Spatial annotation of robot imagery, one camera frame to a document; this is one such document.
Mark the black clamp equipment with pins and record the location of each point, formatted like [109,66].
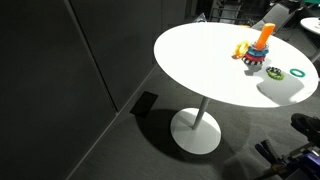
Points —
[300,160]

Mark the white table pedestal base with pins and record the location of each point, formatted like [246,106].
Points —
[195,136]

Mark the small white round table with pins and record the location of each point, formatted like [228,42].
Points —
[311,24]

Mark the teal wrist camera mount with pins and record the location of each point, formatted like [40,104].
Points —
[313,1]

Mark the dark metal rack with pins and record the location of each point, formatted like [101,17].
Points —
[230,11]

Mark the black floor plate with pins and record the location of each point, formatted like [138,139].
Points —
[144,104]

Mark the grey chair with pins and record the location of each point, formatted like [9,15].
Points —
[278,15]

